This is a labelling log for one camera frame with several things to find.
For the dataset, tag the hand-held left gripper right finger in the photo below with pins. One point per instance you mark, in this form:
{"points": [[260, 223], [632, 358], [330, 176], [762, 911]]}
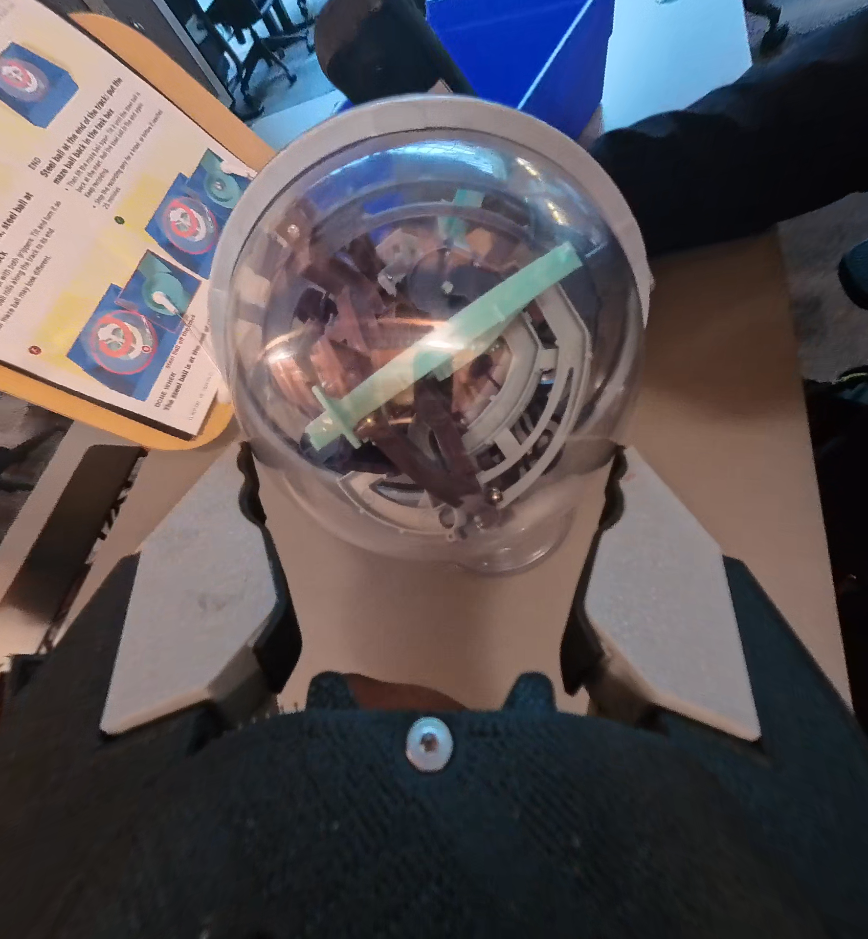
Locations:
{"points": [[668, 616]]}

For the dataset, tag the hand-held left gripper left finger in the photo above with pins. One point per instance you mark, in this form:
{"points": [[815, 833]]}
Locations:
{"points": [[192, 616]]}

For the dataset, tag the clear plastic maze ball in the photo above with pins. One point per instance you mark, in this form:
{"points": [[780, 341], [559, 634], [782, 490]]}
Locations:
{"points": [[426, 330]]}

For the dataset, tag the clear plastic ball stand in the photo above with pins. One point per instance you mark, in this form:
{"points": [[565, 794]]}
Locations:
{"points": [[529, 554]]}

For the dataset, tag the black office chair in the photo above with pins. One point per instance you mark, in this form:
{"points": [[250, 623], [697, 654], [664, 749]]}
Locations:
{"points": [[265, 44], [8, 477]]}

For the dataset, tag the blue plastic box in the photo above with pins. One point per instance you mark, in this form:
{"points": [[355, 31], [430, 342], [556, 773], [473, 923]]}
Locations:
{"points": [[507, 59]]}

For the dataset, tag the wooden clipboard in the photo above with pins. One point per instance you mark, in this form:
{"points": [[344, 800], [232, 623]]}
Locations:
{"points": [[184, 95]]}

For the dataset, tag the printed instruction sheet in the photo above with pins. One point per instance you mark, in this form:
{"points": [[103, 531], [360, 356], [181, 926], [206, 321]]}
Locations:
{"points": [[74, 220]]}

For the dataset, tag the grey metal frame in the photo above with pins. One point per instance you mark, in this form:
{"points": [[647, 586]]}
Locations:
{"points": [[30, 587]]}

